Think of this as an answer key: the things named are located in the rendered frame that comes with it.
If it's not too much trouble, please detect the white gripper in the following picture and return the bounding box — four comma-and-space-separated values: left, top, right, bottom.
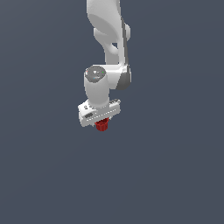
77, 98, 122, 128

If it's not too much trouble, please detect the small red ribbed object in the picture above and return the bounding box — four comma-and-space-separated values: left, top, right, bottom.
94, 117, 110, 132

